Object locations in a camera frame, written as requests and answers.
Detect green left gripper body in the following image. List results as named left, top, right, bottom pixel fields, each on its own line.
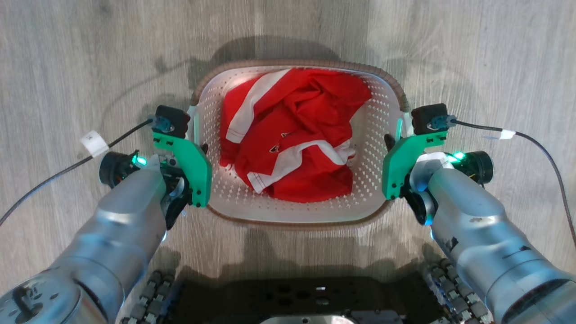
left=152, top=131, right=213, bottom=230

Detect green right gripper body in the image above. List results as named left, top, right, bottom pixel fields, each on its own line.
left=382, top=130, right=449, bottom=212

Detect white laundry basket brown rim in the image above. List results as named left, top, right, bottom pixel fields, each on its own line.
left=187, top=59, right=411, bottom=231

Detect red garment white stripes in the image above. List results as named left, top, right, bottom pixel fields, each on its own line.
left=219, top=67, right=373, bottom=203

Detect grey roller wheel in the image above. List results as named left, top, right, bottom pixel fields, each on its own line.
left=422, top=257, right=495, bottom=324
left=118, top=269, right=177, bottom=324

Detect black cable with white tag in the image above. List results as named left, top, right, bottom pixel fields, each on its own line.
left=0, top=118, right=156, bottom=226
left=450, top=118, right=576, bottom=249

